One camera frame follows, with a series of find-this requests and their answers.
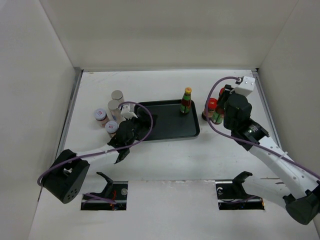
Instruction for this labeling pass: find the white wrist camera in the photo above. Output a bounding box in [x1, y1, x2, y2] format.
[234, 76, 256, 97]
[120, 104, 137, 120]

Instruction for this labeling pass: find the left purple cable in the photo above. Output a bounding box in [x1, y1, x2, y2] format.
[36, 101, 154, 187]

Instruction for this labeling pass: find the purple cable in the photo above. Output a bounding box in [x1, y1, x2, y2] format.
[204, 76, 320, 181]
[36, 101, 154, 187]

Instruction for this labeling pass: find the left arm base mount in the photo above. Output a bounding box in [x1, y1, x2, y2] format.
[80, 172, 129, 211]

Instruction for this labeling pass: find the black plastic tray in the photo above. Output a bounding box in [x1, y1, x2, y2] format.
[140, 99, 200, 141]

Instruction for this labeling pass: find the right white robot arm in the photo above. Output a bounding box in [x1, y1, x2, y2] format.
[217, 84, 320, 225]

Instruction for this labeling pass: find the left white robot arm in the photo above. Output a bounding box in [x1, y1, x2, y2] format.
[37, 106, 158, 205]

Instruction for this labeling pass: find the large jar red lid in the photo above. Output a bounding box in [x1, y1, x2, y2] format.
[217, 87, 228, 108]

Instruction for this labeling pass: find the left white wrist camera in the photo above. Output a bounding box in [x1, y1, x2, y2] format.
[120, 104, 137, 120]

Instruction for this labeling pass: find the small jar white lid front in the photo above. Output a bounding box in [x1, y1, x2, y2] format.
[105, 121, 119, 139]

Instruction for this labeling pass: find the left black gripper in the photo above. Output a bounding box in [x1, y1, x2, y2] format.
[125, 110, 157, 148]

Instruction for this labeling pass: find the tall jar blue label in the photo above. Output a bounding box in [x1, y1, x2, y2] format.
[111, 90, 125, 103]

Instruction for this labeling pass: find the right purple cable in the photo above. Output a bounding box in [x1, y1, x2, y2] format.
[204, 76, 320, 181]

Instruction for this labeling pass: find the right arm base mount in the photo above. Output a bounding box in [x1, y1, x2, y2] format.
[215, 171, 265, 211]

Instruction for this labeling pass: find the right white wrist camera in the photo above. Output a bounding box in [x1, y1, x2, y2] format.
[234, 76, 256, 97]

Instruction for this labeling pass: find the small jar red lid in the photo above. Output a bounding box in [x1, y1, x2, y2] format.
[201, 98, 218, 121]

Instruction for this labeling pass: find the small jar white lid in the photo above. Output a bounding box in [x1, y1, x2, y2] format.
[105, 121, 119, 139]
[94, 108, 109, 127]

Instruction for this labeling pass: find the tall jar silver lid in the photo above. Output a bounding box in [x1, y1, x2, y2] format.
[107, 99, 124, 124]

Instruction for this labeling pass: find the green sauce bottle yellow cap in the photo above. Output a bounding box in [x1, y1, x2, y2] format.
[180, 87, 192, 114]
[211, 105, 224, 125]

